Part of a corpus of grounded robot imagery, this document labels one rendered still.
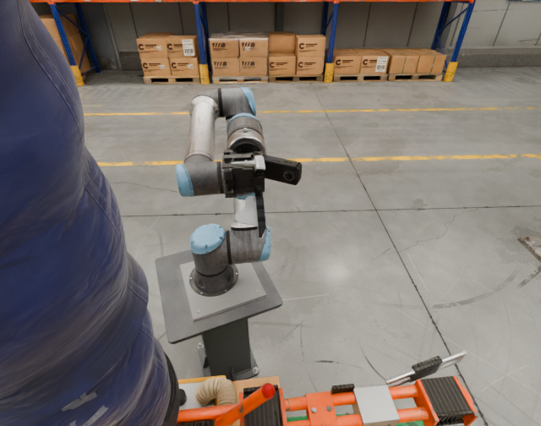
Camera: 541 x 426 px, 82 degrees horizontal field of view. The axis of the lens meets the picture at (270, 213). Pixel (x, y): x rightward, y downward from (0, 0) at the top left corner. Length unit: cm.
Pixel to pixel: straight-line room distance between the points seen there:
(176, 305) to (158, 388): 98
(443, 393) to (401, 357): 155
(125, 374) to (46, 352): 13
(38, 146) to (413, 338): 233
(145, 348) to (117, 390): 5
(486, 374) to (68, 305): 236
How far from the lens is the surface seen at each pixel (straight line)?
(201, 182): 84
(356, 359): 222
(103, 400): 44
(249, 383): 106
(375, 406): 72
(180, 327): 142
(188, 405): 84
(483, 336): 263
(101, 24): 931
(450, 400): 77
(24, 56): 27
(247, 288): 147
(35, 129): 25
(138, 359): 45
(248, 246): 132
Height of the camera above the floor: 191
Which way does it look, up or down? 37 degrees down
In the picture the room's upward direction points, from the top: straight up
